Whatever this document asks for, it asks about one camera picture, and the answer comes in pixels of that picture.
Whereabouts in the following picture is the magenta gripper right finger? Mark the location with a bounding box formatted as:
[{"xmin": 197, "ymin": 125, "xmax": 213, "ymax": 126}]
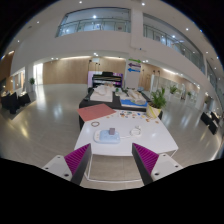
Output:
[{"xmin": 131, "ymin": 142, "xmax": 184, "ymax": 186}]

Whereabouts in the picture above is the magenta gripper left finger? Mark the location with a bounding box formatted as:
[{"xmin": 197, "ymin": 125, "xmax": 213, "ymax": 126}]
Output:
[{"xmin": 42, "ymin": 143, "xmax": 93, "ymax": 186}]

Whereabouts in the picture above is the grey charger plug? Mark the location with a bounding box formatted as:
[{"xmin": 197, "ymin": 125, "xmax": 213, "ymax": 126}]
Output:
[{"xmin": 109, "ymin": 128, "xmax": 115, "ymax": 135}]

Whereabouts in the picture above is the white square table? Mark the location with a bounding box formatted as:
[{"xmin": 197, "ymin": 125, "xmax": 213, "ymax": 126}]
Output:
[{"xmin": 75, "ymin": 110, "xmax": 178, "ymax": 156}]

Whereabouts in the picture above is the pink paper sheet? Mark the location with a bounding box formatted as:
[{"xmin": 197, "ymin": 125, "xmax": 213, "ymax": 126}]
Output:
[{"xmin": 77, "ymin": 104, "xmax": 115, "ymax": 122}]

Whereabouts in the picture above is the potted green plant yellow pot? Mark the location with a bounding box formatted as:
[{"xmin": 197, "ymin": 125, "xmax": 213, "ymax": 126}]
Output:
[{"xmin": 146, "ymin": 88, "xmax": 166, "ymax": 119}]

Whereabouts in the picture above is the blue base architectural model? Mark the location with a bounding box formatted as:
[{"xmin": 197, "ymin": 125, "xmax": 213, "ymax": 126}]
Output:
[{"xmin": 120, "ymin": 89, "xmax": 147, "ymax": 108}]

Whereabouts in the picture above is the white architectural model left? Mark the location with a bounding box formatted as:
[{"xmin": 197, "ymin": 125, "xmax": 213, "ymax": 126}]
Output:
[{"xmin": 90, "ymin": 85, "xmax": 114, "ymax": 102}]

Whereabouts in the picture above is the white directional sign board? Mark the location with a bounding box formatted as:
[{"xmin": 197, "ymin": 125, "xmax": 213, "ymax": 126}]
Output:
[{"xmin": 125, "ymin": 58, "xmax": 141, "ymax": 89}]

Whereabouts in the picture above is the white coiled charger cable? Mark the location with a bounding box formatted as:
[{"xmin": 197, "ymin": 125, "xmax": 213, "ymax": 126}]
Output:
[{"xmin": 119, "ymin": 125, "xmax": 143, "ymax": 140}]

